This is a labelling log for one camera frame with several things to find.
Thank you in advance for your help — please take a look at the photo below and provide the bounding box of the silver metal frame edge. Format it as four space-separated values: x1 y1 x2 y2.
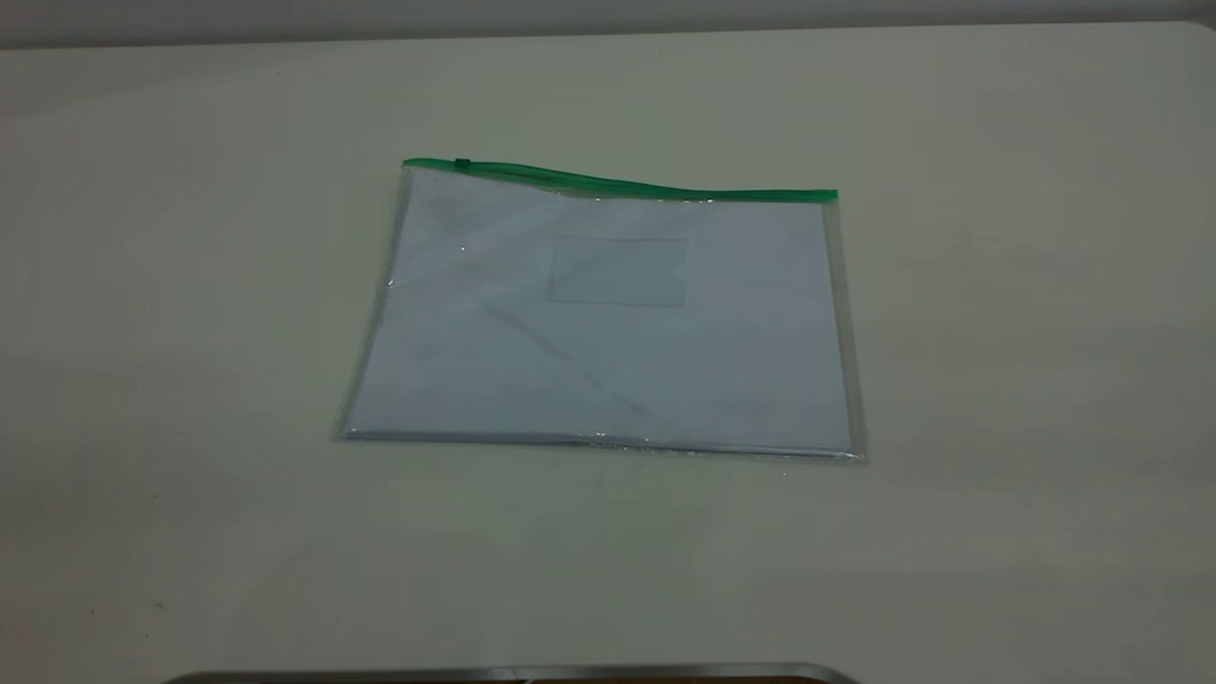
161 662 861 684

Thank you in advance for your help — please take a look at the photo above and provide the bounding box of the clear plastic zipper bag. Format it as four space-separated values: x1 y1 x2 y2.
332 157 867 465

